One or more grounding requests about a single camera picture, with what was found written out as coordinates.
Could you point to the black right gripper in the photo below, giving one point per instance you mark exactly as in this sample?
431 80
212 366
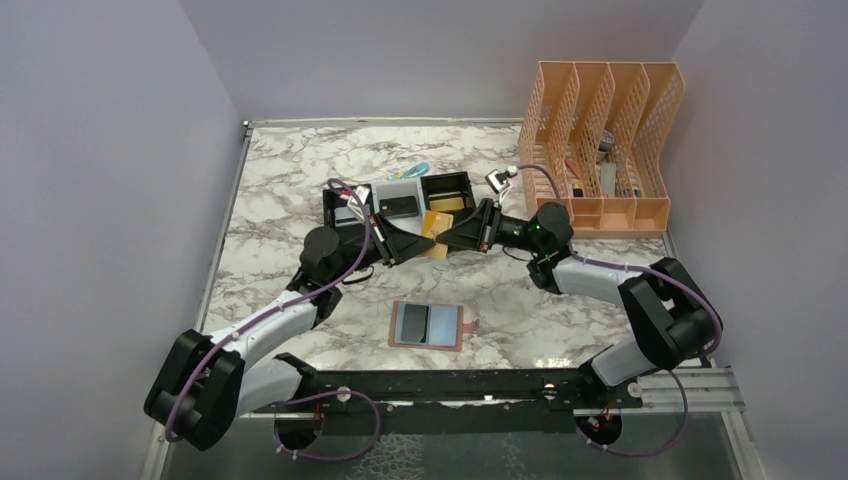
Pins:
478 231

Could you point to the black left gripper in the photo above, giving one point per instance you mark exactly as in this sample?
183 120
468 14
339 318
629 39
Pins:
398 244

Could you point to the yellow card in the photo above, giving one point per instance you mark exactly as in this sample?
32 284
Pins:
435 223

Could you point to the dark card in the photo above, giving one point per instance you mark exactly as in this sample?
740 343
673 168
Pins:
413 324

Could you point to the brown leather card holder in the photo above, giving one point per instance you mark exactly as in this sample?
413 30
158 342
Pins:
430 326

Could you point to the white tray bin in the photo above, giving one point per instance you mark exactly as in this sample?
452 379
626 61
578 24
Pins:
389 189

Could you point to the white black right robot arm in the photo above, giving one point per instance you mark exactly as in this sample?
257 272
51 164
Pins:
670 319

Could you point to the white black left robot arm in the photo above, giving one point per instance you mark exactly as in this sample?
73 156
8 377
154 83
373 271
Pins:
201 389

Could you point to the gold credit card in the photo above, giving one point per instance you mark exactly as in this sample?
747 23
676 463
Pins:
448 202

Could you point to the black credit card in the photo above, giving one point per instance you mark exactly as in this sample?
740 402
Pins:
400 207

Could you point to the silver credit card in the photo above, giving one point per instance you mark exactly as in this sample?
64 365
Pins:
344 216

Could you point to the blue packaged tool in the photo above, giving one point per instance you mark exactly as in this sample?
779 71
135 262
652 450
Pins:
415 171

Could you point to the grey staples box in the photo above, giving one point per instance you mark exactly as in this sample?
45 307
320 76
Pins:
607 177

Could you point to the peach plastic file organizer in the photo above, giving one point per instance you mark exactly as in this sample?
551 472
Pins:
592 135

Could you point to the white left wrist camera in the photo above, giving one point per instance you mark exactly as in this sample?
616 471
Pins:
357 202

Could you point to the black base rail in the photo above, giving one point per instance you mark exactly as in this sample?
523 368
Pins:
556 387

